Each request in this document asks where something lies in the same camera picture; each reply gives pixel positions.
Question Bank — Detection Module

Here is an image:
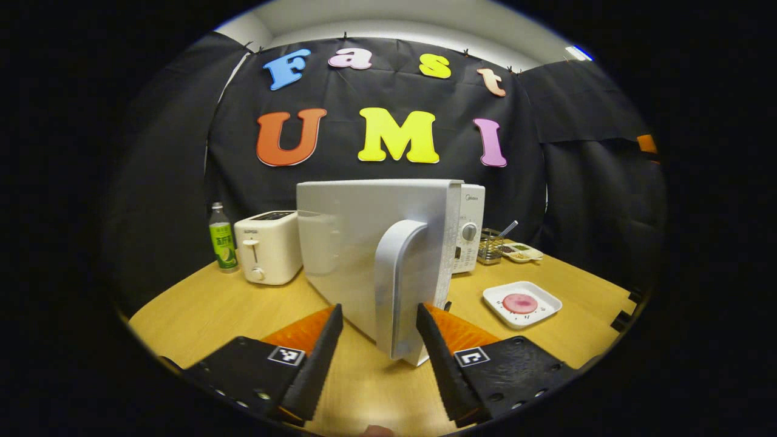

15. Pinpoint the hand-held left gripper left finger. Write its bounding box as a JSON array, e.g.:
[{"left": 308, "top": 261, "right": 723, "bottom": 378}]
[{"left": 182, "top": 303, "right": 344, "bottom": 427}]

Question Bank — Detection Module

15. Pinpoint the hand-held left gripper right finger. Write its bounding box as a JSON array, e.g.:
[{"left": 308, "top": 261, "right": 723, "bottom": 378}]
[{"left": 416, "top": 302, "right": 580, "bottom": 427}]

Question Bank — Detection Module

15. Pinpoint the white square plate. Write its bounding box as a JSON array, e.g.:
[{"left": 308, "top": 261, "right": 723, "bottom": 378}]
[{"left": 483, "top": 280, "right": 563, "bottom": 330}]

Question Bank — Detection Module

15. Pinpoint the pink round food slice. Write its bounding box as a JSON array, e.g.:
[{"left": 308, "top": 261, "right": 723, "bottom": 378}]
[{"left": 502, "top": 293, "right": 539, "bottom": 315}]

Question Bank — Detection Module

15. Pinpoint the white microwave oven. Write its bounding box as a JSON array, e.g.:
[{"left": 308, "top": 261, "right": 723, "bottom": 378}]
[{"left": 296, "top": 178, "right": 486, "bottom": 368}]

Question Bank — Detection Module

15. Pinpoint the cream white toaster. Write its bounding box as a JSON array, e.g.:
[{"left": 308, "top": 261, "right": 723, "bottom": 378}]
[{"left": 234, "top": 210, "right": 304, "bottom": 286}]

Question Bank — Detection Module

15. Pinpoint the white divided bean dish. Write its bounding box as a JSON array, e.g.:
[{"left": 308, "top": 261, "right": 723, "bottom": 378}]
[{"left": 501, "top": 242, "right": 545, "bottom": 264}]

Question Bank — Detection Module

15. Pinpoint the green label drink bottle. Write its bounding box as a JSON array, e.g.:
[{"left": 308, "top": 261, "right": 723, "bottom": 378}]
[{"left": 208, "top": 202, "right": 239, "bottom": 274}]

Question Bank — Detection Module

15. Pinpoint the black backdrop cloth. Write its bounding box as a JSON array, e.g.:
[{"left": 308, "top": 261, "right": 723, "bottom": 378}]
[{"left": 103, "top": 32, "right": 668, "bottom": 316}]

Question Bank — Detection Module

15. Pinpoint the metal wire basket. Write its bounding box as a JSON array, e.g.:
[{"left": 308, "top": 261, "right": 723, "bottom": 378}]
[{"left": 477, "top": 228, "right": 507, "bottom": 266}]

